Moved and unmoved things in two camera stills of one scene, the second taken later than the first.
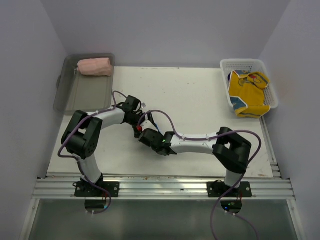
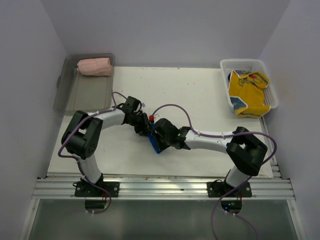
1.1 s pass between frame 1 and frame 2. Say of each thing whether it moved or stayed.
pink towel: stayed
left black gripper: stayed
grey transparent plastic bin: stayed
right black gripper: moved
